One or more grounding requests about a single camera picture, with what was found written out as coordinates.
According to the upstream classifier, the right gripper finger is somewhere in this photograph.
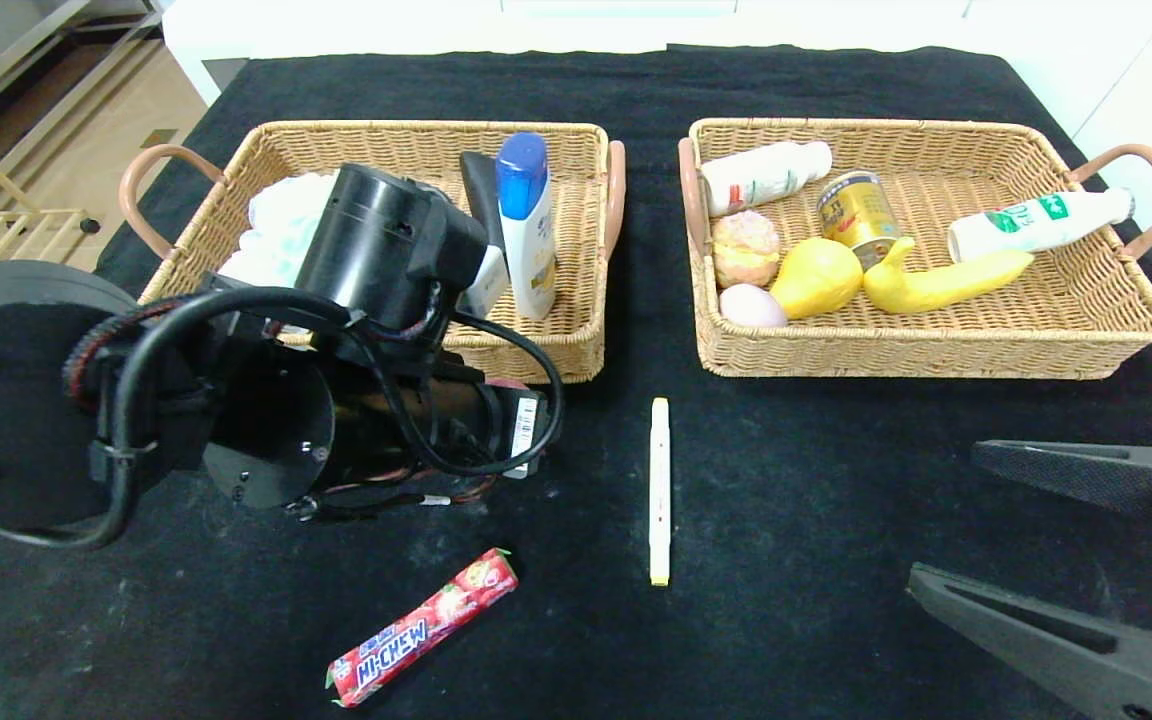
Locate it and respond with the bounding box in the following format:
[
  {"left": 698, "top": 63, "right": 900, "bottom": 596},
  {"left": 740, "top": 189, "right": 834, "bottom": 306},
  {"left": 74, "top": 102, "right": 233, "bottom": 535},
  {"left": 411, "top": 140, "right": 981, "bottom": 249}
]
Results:
[
  {"left": 906, "top": 561, "right": 1152, "bottom": 720},
  {"left": 970, "top": 438, "right": 1152, "bottom": 515}
]

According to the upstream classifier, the yellow banana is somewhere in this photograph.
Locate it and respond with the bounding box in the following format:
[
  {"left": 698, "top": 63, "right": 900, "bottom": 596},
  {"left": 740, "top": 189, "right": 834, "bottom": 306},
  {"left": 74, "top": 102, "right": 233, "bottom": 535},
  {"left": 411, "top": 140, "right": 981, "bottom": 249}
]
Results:
[{"left": 862, "top": 237, "right": 1034, "bottom": 315}]

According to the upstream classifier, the white milk bottle green label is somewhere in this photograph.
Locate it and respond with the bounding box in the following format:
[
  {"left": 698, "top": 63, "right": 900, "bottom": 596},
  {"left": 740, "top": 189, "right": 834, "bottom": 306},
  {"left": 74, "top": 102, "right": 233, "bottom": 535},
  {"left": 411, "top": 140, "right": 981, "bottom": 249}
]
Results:
[{"left": 946, "top": 187, "right": 1134, "bottom": 264}]

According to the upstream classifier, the gold drink can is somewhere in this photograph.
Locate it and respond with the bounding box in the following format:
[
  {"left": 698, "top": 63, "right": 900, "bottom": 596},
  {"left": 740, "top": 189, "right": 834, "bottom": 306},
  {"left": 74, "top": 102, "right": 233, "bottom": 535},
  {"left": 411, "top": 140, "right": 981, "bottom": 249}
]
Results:
[{"left": 816, "top": 170, "right": 902, "bottom": 271}]

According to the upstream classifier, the pale pink round ball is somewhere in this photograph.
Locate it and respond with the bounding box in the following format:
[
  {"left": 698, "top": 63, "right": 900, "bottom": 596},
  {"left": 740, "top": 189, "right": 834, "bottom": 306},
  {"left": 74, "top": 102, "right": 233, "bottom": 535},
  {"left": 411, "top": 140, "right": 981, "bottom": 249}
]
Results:
[{"left": 719, "top": 284, "right": 789, "bottom": 329}]

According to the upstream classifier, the white marker yellow cap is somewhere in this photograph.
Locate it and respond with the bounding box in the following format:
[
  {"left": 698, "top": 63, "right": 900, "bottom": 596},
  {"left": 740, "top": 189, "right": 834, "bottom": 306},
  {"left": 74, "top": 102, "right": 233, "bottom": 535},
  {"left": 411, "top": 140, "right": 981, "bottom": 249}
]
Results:
[{"left": 649, "top": 397, "right": 672, "bottom": 587}]

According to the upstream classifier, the red Hi-Chew candy pack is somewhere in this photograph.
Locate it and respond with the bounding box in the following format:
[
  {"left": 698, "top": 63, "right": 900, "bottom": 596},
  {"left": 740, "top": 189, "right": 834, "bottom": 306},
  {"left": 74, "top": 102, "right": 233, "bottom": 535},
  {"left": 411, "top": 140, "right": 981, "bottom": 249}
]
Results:
[{"left": 325, "top": 548, "right": 519, "bottom": 709}]

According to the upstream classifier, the light blue bath loofah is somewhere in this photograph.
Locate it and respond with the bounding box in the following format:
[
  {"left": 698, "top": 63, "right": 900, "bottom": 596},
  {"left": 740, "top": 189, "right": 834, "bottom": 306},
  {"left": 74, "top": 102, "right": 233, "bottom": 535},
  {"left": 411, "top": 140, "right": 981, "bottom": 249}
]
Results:
[{"left": 221, "top": 172, "right": 339, "bottom": 291}]

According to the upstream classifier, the black tablecloth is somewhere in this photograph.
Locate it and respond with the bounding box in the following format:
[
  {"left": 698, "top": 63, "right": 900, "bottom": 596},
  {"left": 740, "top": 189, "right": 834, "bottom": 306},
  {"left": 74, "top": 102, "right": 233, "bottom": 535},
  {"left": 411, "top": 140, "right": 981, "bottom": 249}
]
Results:
[{"left": 0, "top": 45, "right": 1152, "bottom": 720}]

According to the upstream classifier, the yellow pear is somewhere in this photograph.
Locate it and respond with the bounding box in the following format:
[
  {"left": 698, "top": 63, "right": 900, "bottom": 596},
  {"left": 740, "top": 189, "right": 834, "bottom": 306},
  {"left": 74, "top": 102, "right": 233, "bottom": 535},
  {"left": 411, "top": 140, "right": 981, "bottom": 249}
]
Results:
[{"left": 769, "top": 238, "right": 864, "bottom": 321}]

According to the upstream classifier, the white cabinet front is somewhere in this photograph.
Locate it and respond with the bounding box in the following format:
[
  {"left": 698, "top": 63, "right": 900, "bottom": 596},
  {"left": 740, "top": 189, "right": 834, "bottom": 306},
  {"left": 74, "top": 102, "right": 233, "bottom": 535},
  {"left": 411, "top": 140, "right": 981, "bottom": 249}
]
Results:
[{"left": 961, "top": 0, "right": 1152, "bottom": 326}]

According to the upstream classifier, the pink cream puff bun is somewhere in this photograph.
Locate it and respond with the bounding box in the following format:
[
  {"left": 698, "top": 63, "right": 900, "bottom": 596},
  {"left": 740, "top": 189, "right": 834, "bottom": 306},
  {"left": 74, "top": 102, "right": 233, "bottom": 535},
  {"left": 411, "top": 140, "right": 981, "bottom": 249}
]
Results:
[{"left": 712, "top": 210, "right": 782, "bottom": 290}]

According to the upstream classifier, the white bottle with red label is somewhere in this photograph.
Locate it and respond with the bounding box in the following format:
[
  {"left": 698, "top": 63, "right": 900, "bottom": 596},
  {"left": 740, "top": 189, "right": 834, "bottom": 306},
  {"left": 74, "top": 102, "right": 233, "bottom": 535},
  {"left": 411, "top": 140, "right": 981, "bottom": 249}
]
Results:
[{"left": 701, "top": 141, "right": 833, "bottom": 219}]

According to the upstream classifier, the white shampoo bottle blue cap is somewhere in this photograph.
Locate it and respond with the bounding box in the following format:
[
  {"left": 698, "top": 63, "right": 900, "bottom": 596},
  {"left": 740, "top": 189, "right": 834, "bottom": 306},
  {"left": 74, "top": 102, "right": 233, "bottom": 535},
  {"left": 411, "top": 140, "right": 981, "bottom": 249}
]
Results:
[{"left": 493, "top": 132, "right": 558, "bottom": 321}]

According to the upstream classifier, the black squeeze tube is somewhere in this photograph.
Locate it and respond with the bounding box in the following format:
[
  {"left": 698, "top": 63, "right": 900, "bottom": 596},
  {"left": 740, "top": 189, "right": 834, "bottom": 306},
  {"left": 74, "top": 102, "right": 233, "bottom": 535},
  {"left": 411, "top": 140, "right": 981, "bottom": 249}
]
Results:
[{"left": 460, "top": 151, "right": 503, "bottom": 251}]

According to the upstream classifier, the white table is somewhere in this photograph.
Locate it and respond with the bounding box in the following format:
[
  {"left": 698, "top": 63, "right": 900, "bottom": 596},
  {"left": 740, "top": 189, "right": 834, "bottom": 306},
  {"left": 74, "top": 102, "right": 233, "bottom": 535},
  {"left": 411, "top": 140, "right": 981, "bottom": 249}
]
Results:
[{"left": 161, "top": 0, "right": 997, "bottom": 109}]

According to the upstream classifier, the beige wooden rack on wheels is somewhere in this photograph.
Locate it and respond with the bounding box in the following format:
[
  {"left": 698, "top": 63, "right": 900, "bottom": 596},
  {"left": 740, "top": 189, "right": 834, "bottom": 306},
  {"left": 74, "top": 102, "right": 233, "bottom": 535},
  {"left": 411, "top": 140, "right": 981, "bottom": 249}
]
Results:
[{"left": 0, "top": 113, "right": 102, "bottom": 273}]

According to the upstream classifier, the wicker basket with brown handles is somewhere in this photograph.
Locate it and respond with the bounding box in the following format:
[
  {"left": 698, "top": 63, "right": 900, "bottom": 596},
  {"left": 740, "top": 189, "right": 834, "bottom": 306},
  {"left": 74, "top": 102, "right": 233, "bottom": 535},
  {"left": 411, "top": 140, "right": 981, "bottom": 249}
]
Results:
[
  {"left": 121, "top": 121, "right": 627, "bottom": 386},
  {"left": 677, "top": 118, "right": 1152, "bottom": 380}
]

